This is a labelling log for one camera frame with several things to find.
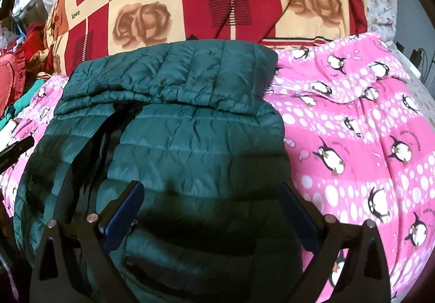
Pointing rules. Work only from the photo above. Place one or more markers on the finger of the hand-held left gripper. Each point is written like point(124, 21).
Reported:
point(18, 147)

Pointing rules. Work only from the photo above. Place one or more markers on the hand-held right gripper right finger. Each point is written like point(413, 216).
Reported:
point(295, 214)

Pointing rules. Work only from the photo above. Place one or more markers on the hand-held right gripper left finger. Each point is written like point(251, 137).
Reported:
point(124, 213)

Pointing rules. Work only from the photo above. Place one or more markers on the teal puffer jacket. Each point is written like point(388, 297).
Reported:
point(190, 140)

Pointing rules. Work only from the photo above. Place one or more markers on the green cloth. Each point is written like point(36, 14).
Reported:
point(23, 102)

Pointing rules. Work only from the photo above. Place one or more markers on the red heart pillow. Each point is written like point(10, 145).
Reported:
point(8, 82)

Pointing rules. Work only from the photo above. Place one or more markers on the red cloth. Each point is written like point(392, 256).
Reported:
point(32, 41)

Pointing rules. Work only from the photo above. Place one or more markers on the pink penguin blanket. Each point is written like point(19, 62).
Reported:
point(356, 119)

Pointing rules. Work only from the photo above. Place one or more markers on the white plastic bag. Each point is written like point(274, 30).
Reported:
point(23, 0)

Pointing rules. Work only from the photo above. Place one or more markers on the black charger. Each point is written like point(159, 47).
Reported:
point(416, 53)

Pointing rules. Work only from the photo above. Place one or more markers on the grey cabinet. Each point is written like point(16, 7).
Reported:
point(409, 11)

